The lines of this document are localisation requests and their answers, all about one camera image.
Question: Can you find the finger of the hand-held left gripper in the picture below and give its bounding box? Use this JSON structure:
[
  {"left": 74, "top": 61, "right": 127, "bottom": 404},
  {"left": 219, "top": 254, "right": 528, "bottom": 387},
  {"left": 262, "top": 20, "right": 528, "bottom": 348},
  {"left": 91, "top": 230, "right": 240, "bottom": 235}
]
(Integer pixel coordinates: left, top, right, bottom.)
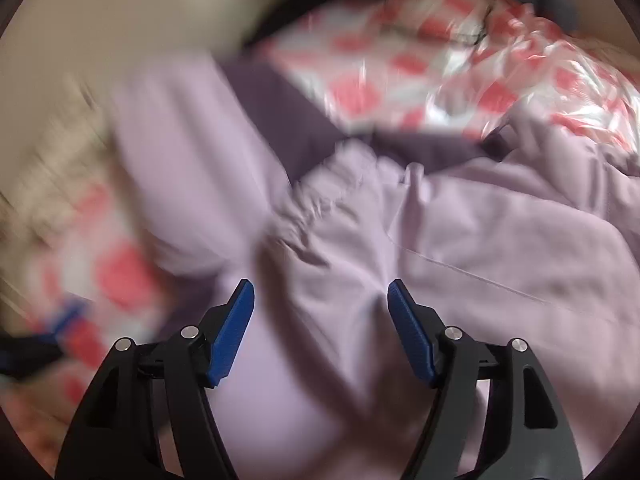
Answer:
[{"left": 0, "top": 299, "right": 87, "bottom": 381}]

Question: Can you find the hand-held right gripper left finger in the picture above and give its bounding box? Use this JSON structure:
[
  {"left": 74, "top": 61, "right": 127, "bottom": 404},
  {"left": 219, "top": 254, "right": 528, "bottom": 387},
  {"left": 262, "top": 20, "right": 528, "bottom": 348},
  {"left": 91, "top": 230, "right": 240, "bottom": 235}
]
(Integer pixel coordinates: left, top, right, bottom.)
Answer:
[{"left": 54, "top": 278, "right": 256, "bottom": 480}]

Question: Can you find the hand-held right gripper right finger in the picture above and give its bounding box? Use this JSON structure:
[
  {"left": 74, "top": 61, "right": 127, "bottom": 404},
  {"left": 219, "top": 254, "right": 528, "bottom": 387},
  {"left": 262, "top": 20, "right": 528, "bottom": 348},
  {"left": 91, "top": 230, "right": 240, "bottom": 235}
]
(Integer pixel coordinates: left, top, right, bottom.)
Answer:
[{"left": 387, "top": 278, "right": 586, "bottom": 480}]

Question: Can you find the purple two-tone jacket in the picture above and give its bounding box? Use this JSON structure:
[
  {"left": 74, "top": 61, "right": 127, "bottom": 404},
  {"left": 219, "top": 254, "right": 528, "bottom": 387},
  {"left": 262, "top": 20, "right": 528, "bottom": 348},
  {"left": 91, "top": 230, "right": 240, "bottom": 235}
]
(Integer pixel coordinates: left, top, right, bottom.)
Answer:
[{"left": 107, "top": 55, "right": 640, "bottom": 480}]

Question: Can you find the pink checkered bedsheet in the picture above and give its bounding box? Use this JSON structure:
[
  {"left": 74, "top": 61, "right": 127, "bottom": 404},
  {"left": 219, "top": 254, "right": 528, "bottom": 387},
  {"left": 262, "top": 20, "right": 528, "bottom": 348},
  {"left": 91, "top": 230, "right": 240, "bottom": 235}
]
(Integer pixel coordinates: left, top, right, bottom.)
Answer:
[{"left": 0, "top": 0, "right": 640, "bottom": 480}]

